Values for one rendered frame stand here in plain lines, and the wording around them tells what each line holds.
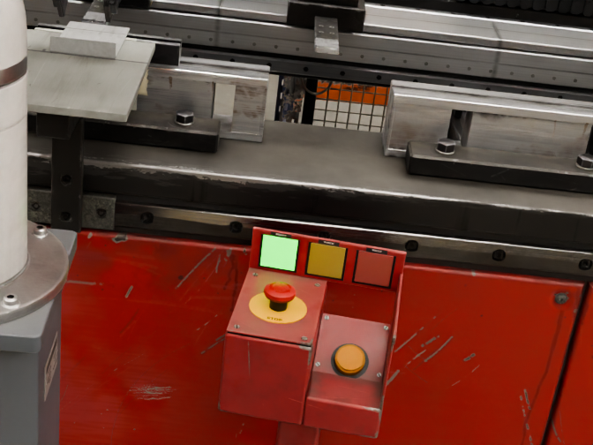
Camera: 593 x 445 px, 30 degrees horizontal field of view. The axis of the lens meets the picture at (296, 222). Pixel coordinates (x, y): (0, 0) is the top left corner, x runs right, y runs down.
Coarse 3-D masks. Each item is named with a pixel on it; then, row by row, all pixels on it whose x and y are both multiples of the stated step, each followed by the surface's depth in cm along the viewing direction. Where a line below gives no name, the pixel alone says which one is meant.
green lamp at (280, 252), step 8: (264, 240) 142; (272, 240) 142; (280, 240) 142; (288, 240) 142; (296, 240) 142; (264, 248) 143; (272, 248) 143; (280, 248) 142; (288, 248) 142; (296, 248) 142; (264, 256) 143; (272, 256) 143; (280, 256) 143; (288, 256) 143; (264, 264) 144; (272, 264) 144; (280, 264) 144; (288, 264) 143
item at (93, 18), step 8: (80, 0) 170; (88, 0) 170; (96, 0) 165; (120, 0) 168; (128, 0) 170; (136, 0) 170; (144, 0) 170; (152, 0) 173; (96, 8) 161; (144, 8) 170; (88, 16) 158; (96, 16) 158; (104, 16) 159; (104, 24) 156
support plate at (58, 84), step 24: (48, 48) 146; (144, 48) 150; (48, 72) 138; (72, 72) 139; (96, 72) 140; (120, 72) 141; (144, 72) 142; (48, 96) 131; (72, 96) 132; (96, 96) 133; (120, 96) 134; (120, 120) 129
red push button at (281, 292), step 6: (276, 282) 137; (282, 282) 137; (270, 288) 135; (276, 288) 135; (282, 288) 135; (288, 288) 136; (294, 288) 136; (270, 294) 134; (276, 294) 134; (282, 294) 134; (288, 294) 135; (294, 294) 135; (270, 300) 136; (276, 300) 134; (282, 300) 134; (288, 300) 134; (270, 306) 136; (276, 306) 136; (282, 306) 136
